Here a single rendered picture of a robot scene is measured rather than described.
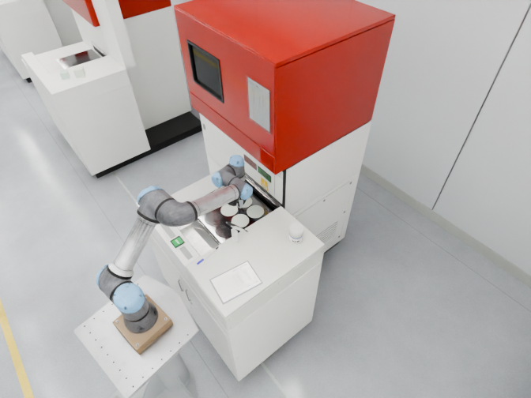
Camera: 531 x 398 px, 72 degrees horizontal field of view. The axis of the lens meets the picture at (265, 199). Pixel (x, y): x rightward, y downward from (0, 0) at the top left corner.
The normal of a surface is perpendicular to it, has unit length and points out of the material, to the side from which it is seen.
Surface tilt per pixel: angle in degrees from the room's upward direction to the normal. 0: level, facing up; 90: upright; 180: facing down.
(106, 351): 0
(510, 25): 90
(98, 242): 0
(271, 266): 0
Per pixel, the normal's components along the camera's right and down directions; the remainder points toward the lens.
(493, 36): -0.78, 0.47
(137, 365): -0.01, -0.68
